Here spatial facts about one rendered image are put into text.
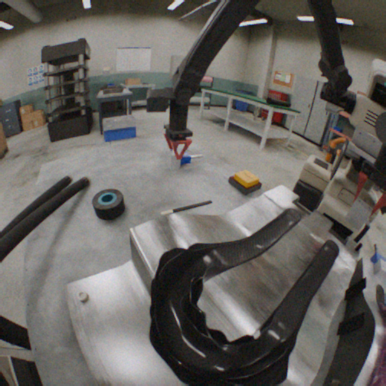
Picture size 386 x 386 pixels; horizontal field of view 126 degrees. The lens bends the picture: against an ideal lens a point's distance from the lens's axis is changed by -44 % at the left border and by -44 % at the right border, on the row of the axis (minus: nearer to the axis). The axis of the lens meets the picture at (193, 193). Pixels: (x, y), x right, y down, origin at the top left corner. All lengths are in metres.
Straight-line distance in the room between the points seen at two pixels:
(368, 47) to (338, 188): 5.83
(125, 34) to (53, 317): 6.68
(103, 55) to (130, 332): 6.51
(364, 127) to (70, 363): 0.94
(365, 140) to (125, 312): 0.76
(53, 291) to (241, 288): 0.32
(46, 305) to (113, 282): 0.17
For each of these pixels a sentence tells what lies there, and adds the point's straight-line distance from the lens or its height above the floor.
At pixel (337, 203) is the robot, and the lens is 0.77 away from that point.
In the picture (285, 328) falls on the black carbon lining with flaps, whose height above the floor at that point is 0.92.
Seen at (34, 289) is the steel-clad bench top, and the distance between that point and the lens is 0.41.
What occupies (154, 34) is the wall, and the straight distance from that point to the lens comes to 6.83.
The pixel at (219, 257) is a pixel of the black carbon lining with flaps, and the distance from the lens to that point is 0.22.
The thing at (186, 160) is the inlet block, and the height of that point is 0.83.
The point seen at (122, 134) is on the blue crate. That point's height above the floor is 0.10.
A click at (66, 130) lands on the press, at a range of 4.03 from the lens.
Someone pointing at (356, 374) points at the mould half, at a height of 0.88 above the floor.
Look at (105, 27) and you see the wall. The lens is 6.74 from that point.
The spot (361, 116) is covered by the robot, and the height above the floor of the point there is 1.14.
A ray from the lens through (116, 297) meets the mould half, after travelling 0.26.
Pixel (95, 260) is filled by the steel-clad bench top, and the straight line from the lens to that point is 0.37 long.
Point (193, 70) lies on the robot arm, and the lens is 0.44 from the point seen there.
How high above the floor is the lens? 1.10
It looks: 37 degrees down
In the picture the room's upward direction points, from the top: 7 degrees clockwise
